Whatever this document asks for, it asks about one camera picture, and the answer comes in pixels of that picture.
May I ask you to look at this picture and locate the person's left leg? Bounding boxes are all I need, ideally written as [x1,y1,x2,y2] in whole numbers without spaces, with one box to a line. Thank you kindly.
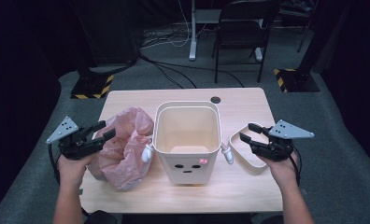
[83,209,120,224]

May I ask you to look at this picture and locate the person's right hand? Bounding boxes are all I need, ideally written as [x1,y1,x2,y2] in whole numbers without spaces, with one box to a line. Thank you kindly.
[257,151,300,189]

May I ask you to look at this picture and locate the black chair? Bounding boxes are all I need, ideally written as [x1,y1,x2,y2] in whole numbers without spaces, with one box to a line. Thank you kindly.
[211,0,280,84]

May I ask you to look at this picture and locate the pink plastic trash bag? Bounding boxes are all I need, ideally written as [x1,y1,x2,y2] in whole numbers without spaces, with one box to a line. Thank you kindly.
[87,106,155,192]

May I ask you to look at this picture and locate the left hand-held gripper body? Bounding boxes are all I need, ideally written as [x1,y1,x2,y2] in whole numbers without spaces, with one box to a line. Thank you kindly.
[46,116,93,161]

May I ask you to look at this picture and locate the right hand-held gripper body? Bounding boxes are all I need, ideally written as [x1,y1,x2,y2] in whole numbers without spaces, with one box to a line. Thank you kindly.
[257,119,315,162]

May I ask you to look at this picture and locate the black stand with striped base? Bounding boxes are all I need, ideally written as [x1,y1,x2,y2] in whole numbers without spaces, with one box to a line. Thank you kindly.
[68,0,115,100]
[273,0,350,93]

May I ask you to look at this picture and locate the white desk frame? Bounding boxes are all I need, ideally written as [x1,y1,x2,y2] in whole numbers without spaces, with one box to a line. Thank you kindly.
[188,0,263,62]

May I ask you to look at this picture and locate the white trash can with face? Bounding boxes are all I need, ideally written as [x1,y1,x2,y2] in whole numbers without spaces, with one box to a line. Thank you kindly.
[141,100,235,186]

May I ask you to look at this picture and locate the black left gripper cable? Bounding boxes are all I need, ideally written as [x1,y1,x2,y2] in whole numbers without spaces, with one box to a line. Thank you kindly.
[48,143,62,185]

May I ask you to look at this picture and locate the white trash can rim ring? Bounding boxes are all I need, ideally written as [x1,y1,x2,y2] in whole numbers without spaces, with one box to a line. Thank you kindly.
[229,122,274,171]

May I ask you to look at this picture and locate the white floor cables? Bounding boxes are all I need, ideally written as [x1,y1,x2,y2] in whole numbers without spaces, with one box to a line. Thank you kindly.
[140,0,207,50]

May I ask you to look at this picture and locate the black floor cable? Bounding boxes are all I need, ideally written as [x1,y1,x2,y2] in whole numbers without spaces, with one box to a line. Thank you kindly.
[138,50,245,90]

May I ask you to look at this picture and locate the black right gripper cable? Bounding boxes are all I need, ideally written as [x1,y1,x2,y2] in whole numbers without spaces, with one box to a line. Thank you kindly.
[287,147,303,188]

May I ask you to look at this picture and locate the person's left hand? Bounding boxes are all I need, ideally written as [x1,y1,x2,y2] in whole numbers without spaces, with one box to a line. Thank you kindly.
[57,151,96,189]

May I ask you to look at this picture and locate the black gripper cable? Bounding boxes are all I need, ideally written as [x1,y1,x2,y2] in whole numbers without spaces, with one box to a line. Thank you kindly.
[48,143,62,185]
[287,147,303,188]

